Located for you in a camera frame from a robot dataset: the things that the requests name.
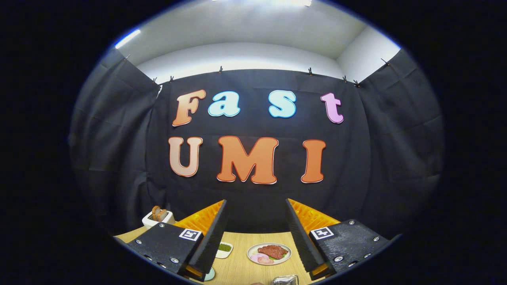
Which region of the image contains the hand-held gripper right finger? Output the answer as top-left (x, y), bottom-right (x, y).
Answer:
top-left (285, 198), bottom-right (391, 281)

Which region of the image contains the black backdrop cloth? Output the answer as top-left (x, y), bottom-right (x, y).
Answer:
top-left (68, 47), bottom-right (445, 238)

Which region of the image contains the red meat slice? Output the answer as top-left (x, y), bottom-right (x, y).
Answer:
top-left (257, 245), bottom-right (289, 260)

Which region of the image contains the white toaster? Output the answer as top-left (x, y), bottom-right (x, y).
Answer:
top-left (142, 210), bottom-right (176, 230)

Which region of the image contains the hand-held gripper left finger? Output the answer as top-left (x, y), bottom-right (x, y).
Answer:
top-left (128, 199), bottom-right (229, 282)

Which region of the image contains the white divided tray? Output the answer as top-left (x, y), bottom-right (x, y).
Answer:
top-left (215, 242), bottom-right (234, 259)

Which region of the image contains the white food plate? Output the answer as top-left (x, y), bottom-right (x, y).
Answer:
top-left (247, 243), bottom-right (292, 266)

